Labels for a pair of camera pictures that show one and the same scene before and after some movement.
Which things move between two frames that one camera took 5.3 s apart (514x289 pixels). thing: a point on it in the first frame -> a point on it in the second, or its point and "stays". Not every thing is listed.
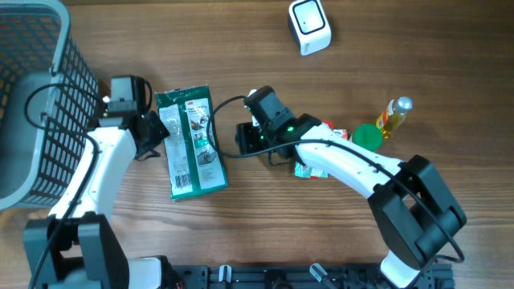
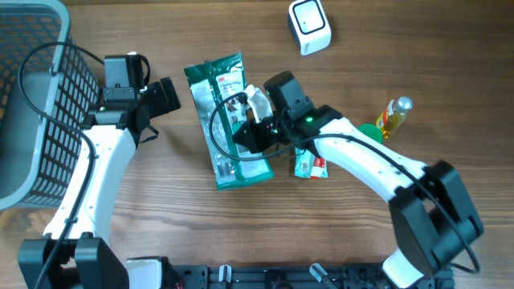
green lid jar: (368, 136) stays
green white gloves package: (194, 164) -> (218, 87)
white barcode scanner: (311, 26) stays
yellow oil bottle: (394, 116) stays
